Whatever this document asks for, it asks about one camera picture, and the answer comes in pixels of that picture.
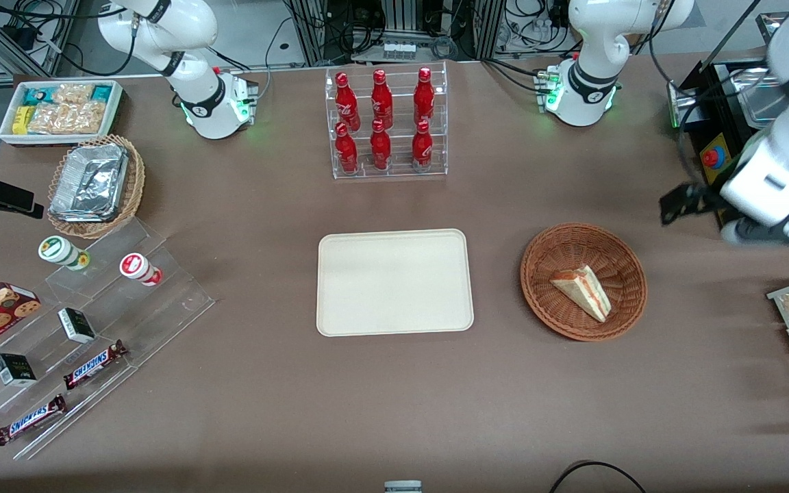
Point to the triangle sandwich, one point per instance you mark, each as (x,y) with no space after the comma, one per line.
(583,291)

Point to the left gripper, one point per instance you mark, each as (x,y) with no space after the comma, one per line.
(705,200)

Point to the white power strip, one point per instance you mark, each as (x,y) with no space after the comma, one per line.
(398,49)

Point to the clear acrylic bottle rack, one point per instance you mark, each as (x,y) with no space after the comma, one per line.
(398,161)

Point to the light oval wicker basket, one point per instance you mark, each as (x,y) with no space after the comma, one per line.
(134,185)

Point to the grey metal block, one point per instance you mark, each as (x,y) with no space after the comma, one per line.
(403,487)

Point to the red cola bottle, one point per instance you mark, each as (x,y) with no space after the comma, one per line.
(422,150)
(346,154)
(381,103)
(381,150)
(424,99)
(346,103)

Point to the cream rectangular tray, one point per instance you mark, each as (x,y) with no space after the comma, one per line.
(394,284)

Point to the teal snack packet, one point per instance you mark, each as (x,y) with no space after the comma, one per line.
(102,93)
(35,96)

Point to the snickers bar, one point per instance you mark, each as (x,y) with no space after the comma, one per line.
(93,365)
(30,420)

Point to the aluminium extrusion frame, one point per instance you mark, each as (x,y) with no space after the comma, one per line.
(312,31)

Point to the clear acrylic step display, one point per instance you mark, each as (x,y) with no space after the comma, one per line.
(161,308)

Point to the silver foil tray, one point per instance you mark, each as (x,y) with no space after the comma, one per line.
(90,181)

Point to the green lid cup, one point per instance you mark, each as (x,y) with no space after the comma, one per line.
(59,250)

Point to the clear cracker packet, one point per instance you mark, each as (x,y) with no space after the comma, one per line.
(69,118)
(72,93)

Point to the steel pan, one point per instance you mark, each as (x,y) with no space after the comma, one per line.
(754,99)

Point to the black roller grill appliance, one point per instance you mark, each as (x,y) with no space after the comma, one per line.
(706,103)

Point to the brown round wicker basket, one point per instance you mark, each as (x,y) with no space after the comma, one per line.
(559,246)

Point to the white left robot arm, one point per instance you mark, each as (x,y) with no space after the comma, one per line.
(590,61)

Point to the red lid cup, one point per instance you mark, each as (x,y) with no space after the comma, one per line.
(138,267)

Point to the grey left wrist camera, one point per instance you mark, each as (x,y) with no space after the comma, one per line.
(754,233)

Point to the small dark green box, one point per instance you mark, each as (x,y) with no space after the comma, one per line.
(77,325)
(14,370)

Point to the yellow snack packet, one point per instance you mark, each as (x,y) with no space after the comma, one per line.
(21,120)

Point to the white rectangular snack bin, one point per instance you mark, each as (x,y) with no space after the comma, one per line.
(7,133)

